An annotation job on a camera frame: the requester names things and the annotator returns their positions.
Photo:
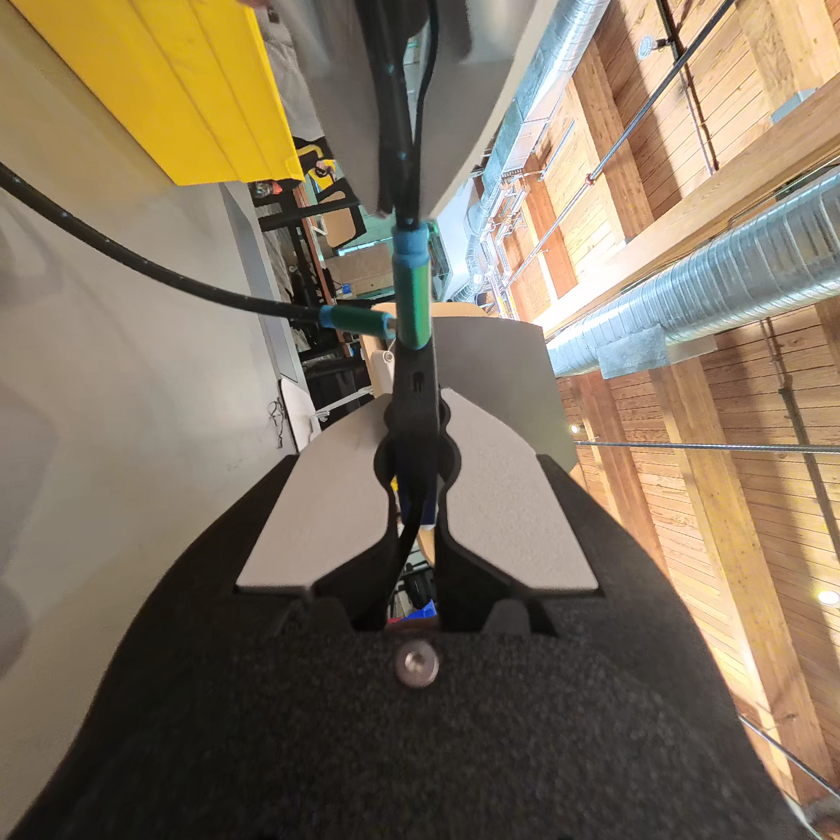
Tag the wooden board with dark panel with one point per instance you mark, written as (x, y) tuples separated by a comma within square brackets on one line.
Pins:
[(492, 380)]

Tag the silver ventilation duct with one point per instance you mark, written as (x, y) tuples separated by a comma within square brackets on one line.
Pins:
[(722, 275)]

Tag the blue storage bin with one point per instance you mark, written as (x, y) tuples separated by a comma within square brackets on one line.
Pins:
[(420, 613)]

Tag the yellow storage bin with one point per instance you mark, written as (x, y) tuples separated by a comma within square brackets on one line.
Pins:
[(164, 79)]

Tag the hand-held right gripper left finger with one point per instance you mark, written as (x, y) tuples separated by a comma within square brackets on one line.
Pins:
[(315, 518)]

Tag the cardboard box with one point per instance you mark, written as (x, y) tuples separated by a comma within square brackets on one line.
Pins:
[(361, 269)]

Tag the small wooden board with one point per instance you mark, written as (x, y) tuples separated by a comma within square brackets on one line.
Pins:
[(341, 223)]

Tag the black square hub box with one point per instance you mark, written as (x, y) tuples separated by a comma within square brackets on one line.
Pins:
[(415, 394)]

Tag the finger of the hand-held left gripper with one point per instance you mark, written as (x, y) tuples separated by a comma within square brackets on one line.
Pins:
[(348, 98), (485, 79)]

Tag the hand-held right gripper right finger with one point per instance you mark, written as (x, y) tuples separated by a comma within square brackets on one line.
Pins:
[(518, 518)]

